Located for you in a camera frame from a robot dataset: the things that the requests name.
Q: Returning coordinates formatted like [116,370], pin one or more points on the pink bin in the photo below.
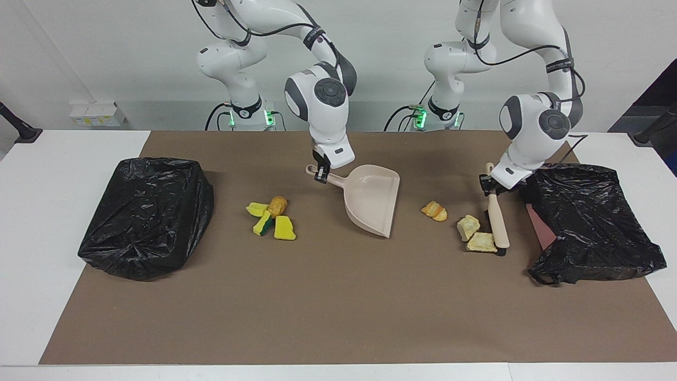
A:
[539,230]

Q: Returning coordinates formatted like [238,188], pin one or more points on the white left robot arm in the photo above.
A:
[529,137]

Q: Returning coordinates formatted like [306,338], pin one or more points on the yellow green sponge piece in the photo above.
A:
[262,225]

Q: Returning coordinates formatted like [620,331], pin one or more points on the pale bread piece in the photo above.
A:
[481,242]

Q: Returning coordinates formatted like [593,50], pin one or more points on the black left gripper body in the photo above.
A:
[508,182]

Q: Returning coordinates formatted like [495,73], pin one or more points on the pale bread chunk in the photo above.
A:
[467,226]

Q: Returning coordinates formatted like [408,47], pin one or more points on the brown table mat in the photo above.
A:
[338,317]

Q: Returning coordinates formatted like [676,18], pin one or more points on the beige plastic dustpan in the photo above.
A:
[370,201]

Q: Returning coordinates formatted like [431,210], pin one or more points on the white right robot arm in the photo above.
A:
[322,114]

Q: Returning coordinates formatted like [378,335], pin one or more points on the orange crust bread piece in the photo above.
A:
[435,211]

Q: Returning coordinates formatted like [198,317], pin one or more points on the thick yellow sponge piece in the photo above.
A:
[284,228]

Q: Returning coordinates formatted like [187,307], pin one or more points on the black stand with foot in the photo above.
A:
[24,133]

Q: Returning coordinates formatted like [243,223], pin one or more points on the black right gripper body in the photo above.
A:
[320,161]

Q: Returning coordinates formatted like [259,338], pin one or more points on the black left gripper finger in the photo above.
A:
[504,190]
[484,186]

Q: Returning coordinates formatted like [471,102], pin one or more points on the brown scrubber lump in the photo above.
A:
[277,205]

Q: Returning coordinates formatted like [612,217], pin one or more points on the beige hand brush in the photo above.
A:
[497,217]

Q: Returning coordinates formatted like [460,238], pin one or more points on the dark grey stand pole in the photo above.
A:
[642,137]

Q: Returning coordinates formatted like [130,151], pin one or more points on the dark background panel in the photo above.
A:
[664,90]

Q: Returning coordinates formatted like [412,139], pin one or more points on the black bag lined bin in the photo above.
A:
[148,211]

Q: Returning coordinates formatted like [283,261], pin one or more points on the loose black trash bag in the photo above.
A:
[592,222]

